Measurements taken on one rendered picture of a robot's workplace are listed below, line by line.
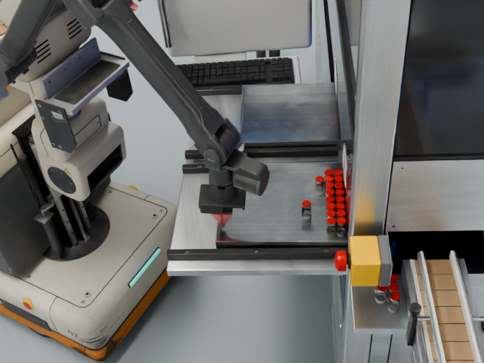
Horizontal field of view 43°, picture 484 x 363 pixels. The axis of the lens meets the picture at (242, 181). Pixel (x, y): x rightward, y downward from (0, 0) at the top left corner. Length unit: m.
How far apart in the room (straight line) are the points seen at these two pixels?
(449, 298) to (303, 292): 1.19
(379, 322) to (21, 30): 0.93
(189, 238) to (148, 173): 1.54
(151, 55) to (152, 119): 2.12
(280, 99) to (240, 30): 0.40
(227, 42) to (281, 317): 1.01
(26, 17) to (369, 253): 0.81
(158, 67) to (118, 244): 1.22
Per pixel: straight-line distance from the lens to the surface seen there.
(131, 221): 2.36
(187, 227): 1.47
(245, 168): 1.25
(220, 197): 1.33
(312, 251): 1.37
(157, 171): 2.96
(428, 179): 1.17
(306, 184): 1.54
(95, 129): 1.91
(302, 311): 2.37
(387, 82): 1.02
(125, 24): 1.17
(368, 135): 1.08
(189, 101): 1.20
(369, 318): 1.30
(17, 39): 1.39
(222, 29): 2.13
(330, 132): 1.69
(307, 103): 1.79
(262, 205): 1.49
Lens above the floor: 1.95
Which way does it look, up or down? 43 degrees down
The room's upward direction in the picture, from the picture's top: 6 degrees counter-clockwise
